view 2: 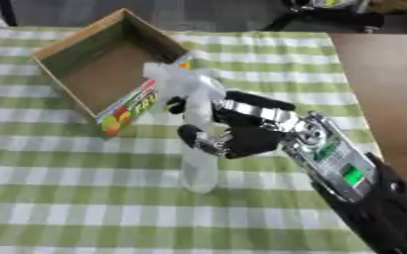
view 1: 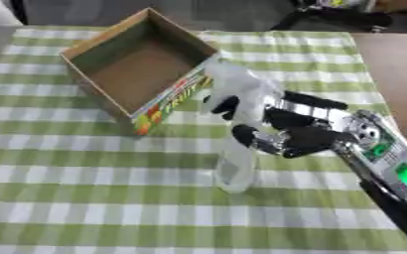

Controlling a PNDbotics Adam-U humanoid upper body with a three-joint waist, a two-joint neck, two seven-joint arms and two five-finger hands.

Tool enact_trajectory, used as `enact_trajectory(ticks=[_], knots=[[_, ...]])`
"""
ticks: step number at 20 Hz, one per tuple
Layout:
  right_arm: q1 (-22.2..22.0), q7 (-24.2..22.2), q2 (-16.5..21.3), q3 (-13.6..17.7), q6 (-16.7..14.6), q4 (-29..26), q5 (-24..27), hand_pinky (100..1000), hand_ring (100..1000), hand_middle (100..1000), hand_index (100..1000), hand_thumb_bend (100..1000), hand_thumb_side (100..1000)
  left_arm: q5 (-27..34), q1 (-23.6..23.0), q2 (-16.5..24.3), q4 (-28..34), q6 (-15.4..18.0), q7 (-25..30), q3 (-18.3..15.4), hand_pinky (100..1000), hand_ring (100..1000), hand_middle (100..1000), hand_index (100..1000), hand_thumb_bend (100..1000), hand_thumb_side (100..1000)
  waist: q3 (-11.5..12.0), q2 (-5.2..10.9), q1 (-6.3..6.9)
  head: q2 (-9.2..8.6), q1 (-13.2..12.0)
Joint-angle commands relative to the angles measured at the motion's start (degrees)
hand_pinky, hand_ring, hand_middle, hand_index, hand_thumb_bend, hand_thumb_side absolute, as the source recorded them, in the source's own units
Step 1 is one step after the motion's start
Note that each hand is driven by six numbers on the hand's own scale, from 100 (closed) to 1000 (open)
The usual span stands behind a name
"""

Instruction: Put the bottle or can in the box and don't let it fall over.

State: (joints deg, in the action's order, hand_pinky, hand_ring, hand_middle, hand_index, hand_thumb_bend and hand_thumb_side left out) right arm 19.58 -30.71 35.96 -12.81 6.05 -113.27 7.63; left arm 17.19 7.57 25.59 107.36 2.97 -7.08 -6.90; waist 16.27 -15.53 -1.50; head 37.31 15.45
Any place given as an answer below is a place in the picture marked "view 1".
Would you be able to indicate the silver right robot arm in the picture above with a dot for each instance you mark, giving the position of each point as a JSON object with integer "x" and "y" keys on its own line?
{"x": 386, "y": 155}

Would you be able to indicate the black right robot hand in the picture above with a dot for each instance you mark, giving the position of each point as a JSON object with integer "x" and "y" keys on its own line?
{"x": 305, "y": 135}

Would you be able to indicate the tan cardboard box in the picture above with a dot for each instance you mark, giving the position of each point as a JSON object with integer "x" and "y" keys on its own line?
{"x": 140, "y": 71}

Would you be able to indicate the black bag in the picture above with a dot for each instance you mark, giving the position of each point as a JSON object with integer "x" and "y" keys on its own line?
{"x": 334, "y": 18}

